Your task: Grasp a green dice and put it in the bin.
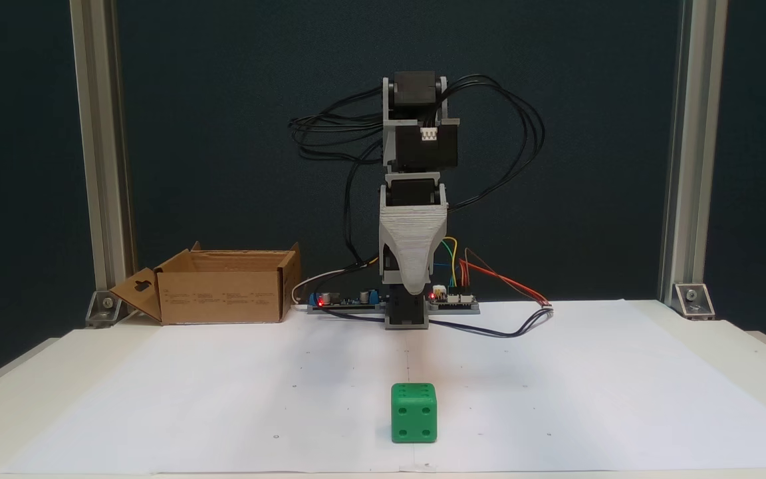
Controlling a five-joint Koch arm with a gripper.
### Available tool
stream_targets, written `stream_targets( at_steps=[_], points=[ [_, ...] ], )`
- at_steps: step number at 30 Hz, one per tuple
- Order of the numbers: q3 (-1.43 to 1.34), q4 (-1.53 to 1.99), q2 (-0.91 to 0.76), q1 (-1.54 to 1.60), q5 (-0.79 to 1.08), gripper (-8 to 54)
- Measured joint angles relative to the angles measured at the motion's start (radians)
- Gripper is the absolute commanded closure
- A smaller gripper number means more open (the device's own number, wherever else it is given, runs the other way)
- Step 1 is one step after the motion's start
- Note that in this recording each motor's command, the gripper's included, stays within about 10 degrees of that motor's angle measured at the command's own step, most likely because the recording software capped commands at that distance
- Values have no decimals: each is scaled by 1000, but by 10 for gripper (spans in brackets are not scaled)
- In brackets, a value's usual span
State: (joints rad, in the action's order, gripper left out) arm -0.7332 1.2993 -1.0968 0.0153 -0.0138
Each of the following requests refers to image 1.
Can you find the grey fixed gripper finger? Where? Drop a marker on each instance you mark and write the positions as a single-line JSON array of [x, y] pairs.
[[415, 239]]

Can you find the green dice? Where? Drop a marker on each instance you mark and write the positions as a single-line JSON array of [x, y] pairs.
[[413, 419]]

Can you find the blue circuit board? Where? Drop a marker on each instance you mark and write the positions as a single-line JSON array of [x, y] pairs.
[[343, 303]]

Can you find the open cardboard box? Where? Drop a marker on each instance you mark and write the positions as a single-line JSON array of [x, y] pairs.
[[223, 293]]

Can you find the white paper sheet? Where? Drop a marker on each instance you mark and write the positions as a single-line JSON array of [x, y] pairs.
[[223, 399]]

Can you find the aluminium frame post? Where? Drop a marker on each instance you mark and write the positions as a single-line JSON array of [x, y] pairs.
[[100, 133], [692, 133]]

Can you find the metal corner bracket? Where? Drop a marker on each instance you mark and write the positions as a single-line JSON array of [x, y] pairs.
[[107, 308], [694, 300]]

